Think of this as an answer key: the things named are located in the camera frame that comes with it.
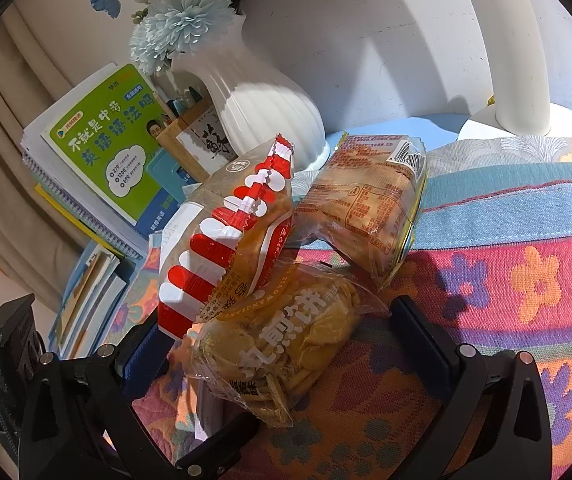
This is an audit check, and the red white striped snack packet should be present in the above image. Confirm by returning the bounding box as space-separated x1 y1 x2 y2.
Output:
157 134 297 343

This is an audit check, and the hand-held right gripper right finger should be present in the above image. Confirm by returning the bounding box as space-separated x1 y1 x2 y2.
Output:
390 296 553 480

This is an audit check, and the colourful floral cloth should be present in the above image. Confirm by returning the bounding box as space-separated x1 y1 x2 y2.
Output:
100 135 572 480

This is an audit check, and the orange clear snack packet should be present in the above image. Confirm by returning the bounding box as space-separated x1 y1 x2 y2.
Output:
291 132 429 291

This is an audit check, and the white ribbed vase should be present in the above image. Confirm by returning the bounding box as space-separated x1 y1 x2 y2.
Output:
171 14 331 173

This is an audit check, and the wooden pen holder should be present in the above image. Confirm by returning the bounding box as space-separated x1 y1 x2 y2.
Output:
156 105 239 181

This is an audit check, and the stack of thin books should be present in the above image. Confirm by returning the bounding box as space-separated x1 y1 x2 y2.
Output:
48 242 127 361

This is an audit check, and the green cover book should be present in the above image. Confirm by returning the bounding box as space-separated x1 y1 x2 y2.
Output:
40 64 201 228

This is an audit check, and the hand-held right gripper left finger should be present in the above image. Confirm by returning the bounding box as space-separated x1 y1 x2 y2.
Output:
18 322 261 480

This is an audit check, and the clear round cracker packet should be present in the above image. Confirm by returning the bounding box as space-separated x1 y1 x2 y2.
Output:
168 255 391 428

